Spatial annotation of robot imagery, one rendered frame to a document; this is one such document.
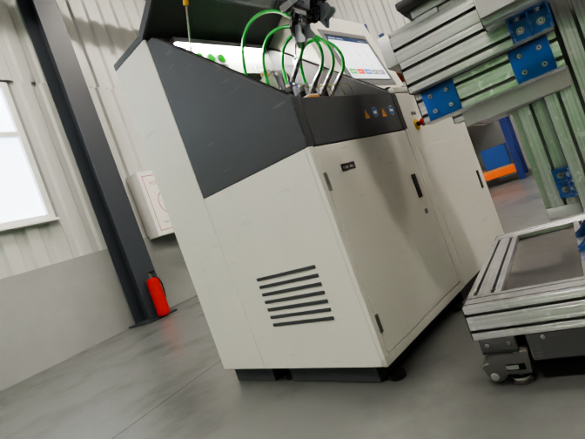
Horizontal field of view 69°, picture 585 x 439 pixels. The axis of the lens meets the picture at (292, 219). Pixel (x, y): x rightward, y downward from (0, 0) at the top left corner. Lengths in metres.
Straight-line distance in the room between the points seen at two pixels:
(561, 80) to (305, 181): 0.74
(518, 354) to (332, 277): 0.55
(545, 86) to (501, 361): 0.73
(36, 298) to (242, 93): 4.08
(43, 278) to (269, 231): 4.01
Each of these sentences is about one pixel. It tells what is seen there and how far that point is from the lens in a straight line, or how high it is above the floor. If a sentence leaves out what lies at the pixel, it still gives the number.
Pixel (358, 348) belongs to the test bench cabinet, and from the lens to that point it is 1.45.
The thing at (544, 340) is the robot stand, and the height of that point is 0.12.
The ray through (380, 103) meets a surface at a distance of 1.80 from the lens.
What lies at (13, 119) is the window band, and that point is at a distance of 5.77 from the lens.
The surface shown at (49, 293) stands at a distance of 5.27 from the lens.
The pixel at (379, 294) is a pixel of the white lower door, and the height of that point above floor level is 0.27.
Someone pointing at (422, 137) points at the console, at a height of 0.74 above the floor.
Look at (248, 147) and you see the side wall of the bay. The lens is 1.50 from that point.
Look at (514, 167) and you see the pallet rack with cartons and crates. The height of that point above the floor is 0.18.
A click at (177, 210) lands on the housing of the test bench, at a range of 1.90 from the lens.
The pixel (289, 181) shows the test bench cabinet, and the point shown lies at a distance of 1.39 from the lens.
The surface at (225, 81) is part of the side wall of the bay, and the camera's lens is 1.56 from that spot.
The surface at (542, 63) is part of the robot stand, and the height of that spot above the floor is 0.75.
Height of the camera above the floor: 0.61
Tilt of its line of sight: 1 degrees down
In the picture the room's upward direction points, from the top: 20 degrees counter-clockwise
